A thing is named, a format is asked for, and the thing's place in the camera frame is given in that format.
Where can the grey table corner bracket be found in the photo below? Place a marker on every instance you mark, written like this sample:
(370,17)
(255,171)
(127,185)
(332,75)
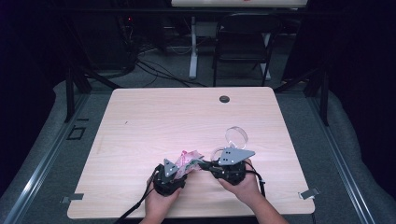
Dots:
(309,193)
(73,197)

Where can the black metal stand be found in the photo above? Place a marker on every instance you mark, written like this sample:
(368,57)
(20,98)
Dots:
(69,93)
(324,99)

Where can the person's right hand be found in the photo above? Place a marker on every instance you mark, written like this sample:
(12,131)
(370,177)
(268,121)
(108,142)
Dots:
(247,189)

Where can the aluminium floor rail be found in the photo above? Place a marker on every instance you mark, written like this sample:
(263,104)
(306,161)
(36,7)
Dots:
(40,171)
(345,174)

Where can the pink plastic snack bag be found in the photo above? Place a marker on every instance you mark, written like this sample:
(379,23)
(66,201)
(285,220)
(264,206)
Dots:
(186,160)

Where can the white desk leg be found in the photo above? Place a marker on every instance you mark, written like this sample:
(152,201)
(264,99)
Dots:
(193,53)

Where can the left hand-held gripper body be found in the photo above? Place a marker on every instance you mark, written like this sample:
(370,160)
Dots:
(166,185)

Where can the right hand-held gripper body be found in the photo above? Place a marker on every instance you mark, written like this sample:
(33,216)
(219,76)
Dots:
(232,172)

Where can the black folding chair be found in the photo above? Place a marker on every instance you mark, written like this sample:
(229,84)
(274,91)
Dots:
(246,28)

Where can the black equipment cabinet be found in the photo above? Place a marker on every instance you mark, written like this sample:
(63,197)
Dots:
(102,43)

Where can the clear glass jar with lid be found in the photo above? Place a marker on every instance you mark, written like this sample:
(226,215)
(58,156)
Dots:
(236,137)

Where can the person's left hand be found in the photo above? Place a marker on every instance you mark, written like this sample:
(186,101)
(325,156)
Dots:
(160,205)

